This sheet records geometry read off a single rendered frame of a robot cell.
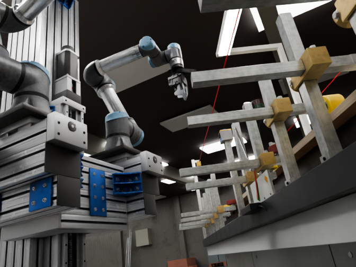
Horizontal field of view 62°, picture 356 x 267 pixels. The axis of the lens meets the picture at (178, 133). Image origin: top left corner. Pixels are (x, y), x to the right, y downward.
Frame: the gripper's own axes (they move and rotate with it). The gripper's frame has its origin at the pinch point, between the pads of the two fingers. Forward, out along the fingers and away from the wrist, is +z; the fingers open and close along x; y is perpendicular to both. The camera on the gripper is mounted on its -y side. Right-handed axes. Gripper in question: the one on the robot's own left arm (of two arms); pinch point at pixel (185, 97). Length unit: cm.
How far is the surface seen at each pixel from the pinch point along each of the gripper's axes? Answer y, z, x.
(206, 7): -42, 39, 90
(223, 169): -18, 48, 19
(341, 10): -64, 37, 72
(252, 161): -29, 47, 14
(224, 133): -7.4, 12.1, -35.2
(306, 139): -50, 43, 11
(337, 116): -61, 44, 31
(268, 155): -35, 46, 14
